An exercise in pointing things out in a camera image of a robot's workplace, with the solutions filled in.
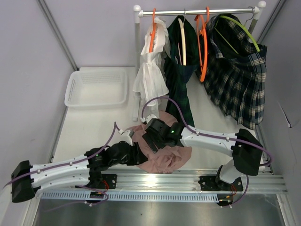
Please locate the navy white plaid skirt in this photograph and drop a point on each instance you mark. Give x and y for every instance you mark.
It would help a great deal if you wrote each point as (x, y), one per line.
(236, 85)

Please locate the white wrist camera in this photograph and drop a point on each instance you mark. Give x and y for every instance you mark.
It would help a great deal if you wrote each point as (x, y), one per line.
(126, 136)
(146, 120)

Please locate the orange hanger with dress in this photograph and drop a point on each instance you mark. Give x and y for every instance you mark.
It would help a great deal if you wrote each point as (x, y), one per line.
(153, 32)

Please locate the cream hanger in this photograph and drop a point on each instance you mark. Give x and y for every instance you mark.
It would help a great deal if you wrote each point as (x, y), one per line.
(181, 24)

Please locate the white ruffled dress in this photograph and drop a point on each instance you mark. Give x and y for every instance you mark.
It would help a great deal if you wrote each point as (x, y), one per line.
(149, 82)

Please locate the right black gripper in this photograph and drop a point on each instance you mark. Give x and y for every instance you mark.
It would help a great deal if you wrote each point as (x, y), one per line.
(150, 139)

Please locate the pink garment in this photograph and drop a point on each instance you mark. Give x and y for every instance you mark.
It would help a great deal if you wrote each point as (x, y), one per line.
(165, 160)

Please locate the empty orange hanger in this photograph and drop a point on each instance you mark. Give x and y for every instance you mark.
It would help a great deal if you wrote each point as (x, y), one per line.
(202, 42)

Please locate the slotted cable duct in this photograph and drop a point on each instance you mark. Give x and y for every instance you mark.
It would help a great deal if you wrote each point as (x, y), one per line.
(131, 196)

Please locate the white plastic basket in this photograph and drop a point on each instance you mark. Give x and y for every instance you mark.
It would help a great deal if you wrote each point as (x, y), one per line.
(97, 89)

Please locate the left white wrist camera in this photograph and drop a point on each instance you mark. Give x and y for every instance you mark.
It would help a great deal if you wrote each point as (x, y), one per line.
(126, 136)

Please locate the lime green hanger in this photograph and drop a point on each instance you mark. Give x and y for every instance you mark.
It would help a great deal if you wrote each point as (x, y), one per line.
(232, 38)

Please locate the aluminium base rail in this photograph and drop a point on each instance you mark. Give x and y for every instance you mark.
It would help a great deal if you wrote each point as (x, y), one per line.
(186, 181)

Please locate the dark green plaid skirt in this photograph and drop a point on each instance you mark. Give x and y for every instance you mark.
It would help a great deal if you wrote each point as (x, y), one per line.
(177, 74)

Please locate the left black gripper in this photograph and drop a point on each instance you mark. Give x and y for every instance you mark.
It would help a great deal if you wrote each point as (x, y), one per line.
(137, 157)

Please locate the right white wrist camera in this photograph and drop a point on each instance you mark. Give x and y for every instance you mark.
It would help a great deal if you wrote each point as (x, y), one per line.
(146, 120)

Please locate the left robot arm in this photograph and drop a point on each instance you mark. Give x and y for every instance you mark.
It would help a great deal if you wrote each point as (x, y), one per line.
(28, 181)

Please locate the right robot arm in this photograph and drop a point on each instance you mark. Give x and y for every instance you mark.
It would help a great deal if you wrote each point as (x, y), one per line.
(242, 147)

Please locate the white clothes rack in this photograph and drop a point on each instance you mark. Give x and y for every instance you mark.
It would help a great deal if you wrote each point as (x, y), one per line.
(256, 11)

